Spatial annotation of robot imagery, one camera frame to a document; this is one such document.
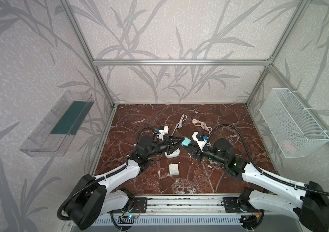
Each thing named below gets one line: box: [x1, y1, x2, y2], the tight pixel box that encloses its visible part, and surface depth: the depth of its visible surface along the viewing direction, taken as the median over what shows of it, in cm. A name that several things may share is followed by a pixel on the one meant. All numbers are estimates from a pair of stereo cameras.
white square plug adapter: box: [168, 163, 180, 176], surface depth 85 cm
